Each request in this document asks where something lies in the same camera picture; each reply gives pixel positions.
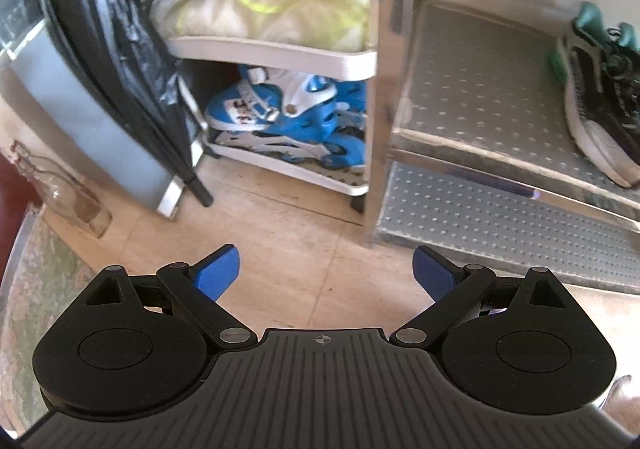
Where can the black teal-lined dial sneaker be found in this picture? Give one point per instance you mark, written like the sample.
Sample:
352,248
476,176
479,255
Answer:
595,119

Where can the green patterned rug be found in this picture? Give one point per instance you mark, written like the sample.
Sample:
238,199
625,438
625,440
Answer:
40,289

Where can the black plastic-wrapped bundle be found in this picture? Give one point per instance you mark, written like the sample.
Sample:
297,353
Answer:
100,29

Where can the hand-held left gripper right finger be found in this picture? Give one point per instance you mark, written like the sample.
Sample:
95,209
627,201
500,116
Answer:
432,274

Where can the pale yellow cloth bag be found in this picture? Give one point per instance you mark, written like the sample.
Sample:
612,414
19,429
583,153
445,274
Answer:
280,4

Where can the clear glass bottle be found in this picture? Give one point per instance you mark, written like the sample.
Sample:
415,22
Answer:
65,199

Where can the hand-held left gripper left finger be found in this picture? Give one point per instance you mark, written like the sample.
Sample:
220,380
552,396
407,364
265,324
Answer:
217,274

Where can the white plastic shelf rack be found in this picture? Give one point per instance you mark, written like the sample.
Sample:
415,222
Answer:
280,54

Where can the blue inline skate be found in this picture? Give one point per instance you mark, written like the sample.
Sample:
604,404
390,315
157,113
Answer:
310,129

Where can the grey-blue panel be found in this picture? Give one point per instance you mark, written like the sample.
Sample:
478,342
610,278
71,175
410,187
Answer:
75,119

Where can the metal shoe rack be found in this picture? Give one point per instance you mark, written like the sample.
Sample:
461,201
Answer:
475,79

